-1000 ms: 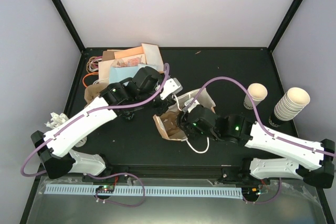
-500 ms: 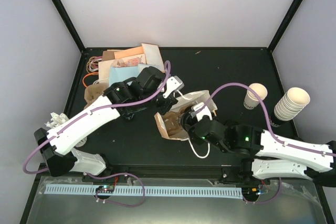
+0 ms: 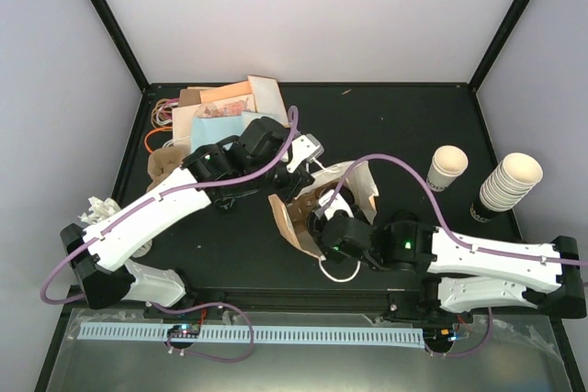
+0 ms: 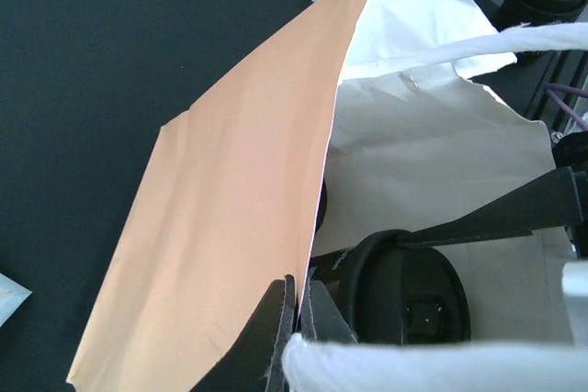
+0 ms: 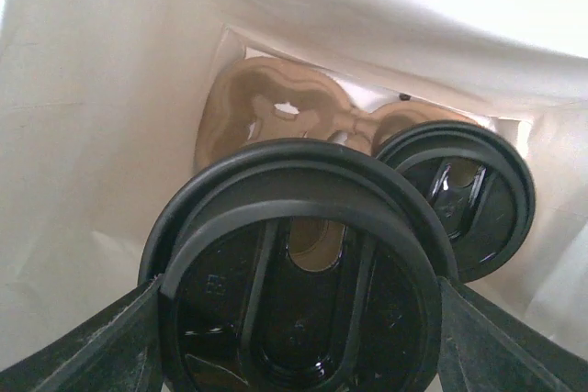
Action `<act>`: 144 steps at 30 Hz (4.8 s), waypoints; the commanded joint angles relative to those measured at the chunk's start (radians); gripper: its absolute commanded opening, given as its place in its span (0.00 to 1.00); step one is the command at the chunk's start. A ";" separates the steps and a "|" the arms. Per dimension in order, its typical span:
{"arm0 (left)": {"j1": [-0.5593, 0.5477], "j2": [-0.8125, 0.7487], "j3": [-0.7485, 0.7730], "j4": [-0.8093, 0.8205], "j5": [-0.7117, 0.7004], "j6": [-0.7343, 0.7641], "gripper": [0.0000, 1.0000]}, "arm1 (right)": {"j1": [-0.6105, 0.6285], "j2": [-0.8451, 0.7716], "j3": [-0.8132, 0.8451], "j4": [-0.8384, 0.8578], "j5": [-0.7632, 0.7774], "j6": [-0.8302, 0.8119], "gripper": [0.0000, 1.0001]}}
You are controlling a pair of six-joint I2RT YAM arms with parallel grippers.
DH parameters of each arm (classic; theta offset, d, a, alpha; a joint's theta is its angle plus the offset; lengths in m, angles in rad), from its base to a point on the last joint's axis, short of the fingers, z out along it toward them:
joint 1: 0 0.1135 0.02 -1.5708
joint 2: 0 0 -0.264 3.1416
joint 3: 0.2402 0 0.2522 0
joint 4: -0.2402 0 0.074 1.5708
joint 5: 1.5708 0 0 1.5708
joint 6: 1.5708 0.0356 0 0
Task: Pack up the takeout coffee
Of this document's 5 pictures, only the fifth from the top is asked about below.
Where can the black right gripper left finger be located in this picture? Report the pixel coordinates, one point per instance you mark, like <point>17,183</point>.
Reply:
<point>118,349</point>

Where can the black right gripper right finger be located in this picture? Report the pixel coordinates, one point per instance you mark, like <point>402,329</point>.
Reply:
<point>483,348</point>

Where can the black plastic cup lid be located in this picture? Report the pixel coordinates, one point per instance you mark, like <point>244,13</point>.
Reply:
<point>476,182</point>

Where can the brown pulp cup carrier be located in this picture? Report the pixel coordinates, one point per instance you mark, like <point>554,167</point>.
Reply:
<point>263,98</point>

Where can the brown paper takeout bag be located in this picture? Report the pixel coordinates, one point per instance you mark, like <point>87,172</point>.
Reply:
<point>101,100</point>

